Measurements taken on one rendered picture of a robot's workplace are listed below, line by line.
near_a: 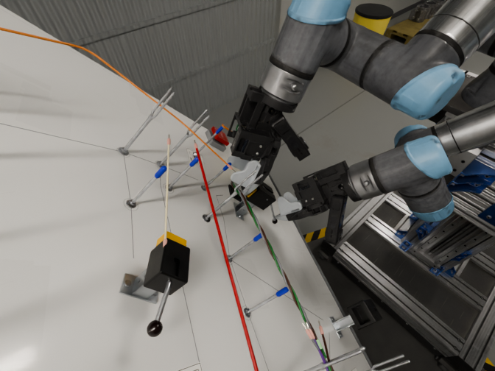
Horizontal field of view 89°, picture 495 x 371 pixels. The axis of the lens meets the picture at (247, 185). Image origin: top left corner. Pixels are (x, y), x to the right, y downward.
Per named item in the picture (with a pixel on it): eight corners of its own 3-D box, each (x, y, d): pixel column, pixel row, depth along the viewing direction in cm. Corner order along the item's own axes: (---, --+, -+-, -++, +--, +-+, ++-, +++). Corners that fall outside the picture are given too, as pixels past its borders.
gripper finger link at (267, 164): (248, 174, 51) (264, 135, 47) (256, 176, 52) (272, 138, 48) (254, 187, 48) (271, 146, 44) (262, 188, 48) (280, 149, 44)
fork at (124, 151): (117, 146, 43) (167, 82, 37) (128, 149, 44) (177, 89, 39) (118, 153, 42) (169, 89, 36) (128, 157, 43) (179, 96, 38)
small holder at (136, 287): (101, 351, 23) (145, 319, 21) (126, 266, 30) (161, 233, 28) (146, 359, 26) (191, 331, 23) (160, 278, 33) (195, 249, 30)
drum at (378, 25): (351, 55, 334) (369, 0, 285) (377, 66, 316) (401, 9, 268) (333, 65, 318) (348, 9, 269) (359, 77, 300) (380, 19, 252)
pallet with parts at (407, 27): (420, 18, 411) (432, -6, 385) (471, 33, 375) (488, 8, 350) (381, 39, 363) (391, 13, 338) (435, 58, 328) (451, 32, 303)
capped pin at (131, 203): (133, 200, 38) (168, 163, 34) (136, 208, 37) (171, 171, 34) (124, 199, 36) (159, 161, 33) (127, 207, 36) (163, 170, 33)
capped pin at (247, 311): (244, 316, 39) (286, 292, 36) (242, 307, 40) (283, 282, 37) (250, 318, 40) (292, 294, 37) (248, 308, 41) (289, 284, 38)
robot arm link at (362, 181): (387, 188, 52) (382, 200, 46) (364, 195, 55) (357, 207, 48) (371, 154, 52) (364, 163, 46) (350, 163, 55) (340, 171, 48)
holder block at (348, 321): (353, 332, 64) (389, 316, 61) (336, 340, 55) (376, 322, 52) (343, 313, 67) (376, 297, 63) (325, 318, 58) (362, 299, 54)
